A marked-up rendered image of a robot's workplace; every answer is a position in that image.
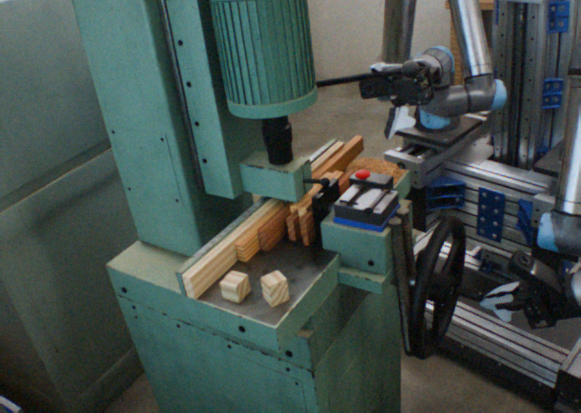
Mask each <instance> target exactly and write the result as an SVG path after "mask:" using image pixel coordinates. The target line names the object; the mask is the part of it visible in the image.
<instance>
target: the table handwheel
mask: <svg viewBox="0 0 581 413"><path fill-rule="evenodd" d="M450 233H452V239H453V241H452V244H451V247H450V250H449V252H448V256H447V258H446V261H445V263H444V266H443V268H442V270H441V272H437V271H434V269H435V267H436V264H437V261H438V256H439V254H440V252H441V249H442V247H443V245H444V243H445V241H446V239H447V237H448V236H449V234H450ZM465 259H466V232H465V228H464V225H463V223H462V221H461V220H460V218H458V217H456V216H448V217H446V218H444V219H443V220H442V221H441V222H440V223H439V224H438V225H437V227H436V228H435V230H434V231H433V232H432V234H431V236H430V238H429V240H428V244H427V246H426V248H425V250H424V252H423V255H422V258H421V261H420V264H419V269H418V272H417V273H416V272H408V271H407V274H408V283H409V290H412V295H411V300H410V306H409V322H408V338H409V348H410V350H411V352H412V354H413V355H414V356H415V357H416V358H417V359H428V358H429V357H431V356H432V355H433V354H434V353H435V352H436V351H437V349H438V347H439V346H440V344H441V342H442V340H443V339H444V337H445V335H446V333H447V331H448V327H449V324H450V322H451V320H452V317H453V314H454V311H455V308H456V305H457V302H458V295H457V294H456V290H457V287H461V283H462V279H463V273H464V267H465ZM449 274H450V275H449ZM427 300H429V301H433V302H434V306H433V320H432V328H431V334H430V336H429V338H428V340H427V341H426V342H425V343H424V339H423V326H424V317H425V309H426V304H427ZM442 304H443V306H442Z"/></svg>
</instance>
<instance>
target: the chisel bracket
mask: <svg viewBox="0 0 581 413"><path fill-rule="evenodd" d="M239 167H240V172H241V181H242V187H243V191H244V192H249V193H254V194H259V195H263V196H268V197H272V198H276V199H281V200H285V201H290V202H298V201H299V200H300V199H301V198H302V197H303V196H304V195H305V194H306V193H308V192H309V191H310V190H311V189H312V188H313V183H304V182H303V179H304V178H309V179H312V173H311V166H310V159H309V158H303V157H298V156H293V160H292V161H291V162H289V163H286V164H283V165H273V164H270V163H269V158H268V153H267V152H263V151H255V152H254V153H252V154H251V155H250V156H248V157H247V158H245V159H244V160H243V161H241V162H240V163H239Z"/></svg>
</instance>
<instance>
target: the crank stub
mask: <svg viewBox="0 0 581 413"><path fill-rule="evenodd" d="M456 294H457V295H459V296H462V297H464V298H467V299H470V300H475V301H481V300H483V296H484V293H483V292H482V291H481V290H476V289H471V288H463V287H457V290H456Z"/></svg>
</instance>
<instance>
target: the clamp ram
mask: <svg viewBox="0 0 581 413"><path fill-rule="evenodd" d="M339 198H340V185H339V179H336V178H332V179H331V180H330V185H329V186H328V187H322V188H321V189H320V190H319V191H318V192H317V193H316V194H315V195H314V196H313V197H312V198H311V204H312V212H313V220H314V228H315V235H316V237H322V235H321V227H320V224H321V222H322V221H323V220H324V219H325V218H326V217H327V216H328V215H329V214H330V213H331V212H332V211H333V210H334V203H335V202H336V201H337V200H338V199H339Z"/></svg>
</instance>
